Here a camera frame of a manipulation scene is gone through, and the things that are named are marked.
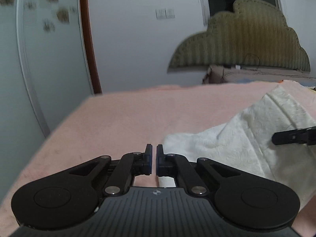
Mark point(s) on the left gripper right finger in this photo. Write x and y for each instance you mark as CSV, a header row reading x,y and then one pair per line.
x,y
181,170

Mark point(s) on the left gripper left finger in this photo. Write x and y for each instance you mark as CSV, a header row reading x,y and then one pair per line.
x,y
121,173

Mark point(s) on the cream white textured pants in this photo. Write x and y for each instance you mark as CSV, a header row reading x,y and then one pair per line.
x,y
245,143

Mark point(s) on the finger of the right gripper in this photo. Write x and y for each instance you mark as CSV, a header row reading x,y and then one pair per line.
x,y
300,136

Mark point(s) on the olive green padded headboard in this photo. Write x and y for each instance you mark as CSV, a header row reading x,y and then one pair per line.
x,y
255,33

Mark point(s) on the pink bed blanket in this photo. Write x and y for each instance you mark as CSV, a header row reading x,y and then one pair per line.
x,y
119,123

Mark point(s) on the grey striped pillow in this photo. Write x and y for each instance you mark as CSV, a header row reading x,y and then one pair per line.
x,y
242,74

